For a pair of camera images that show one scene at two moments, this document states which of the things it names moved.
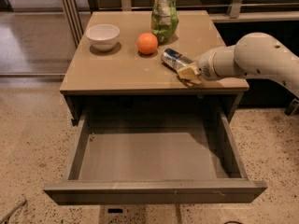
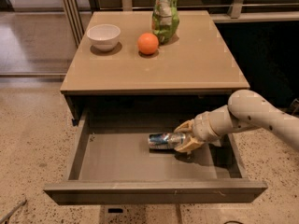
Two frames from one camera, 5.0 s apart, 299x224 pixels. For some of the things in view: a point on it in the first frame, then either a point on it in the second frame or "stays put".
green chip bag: (164, 20) stays put
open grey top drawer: (155, 155) stays put
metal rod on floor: (10, 212) stays put
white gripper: (207, 66) → (202, 129)
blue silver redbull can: (175, 59) → (166, 140)
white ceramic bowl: (103, 37) stays put
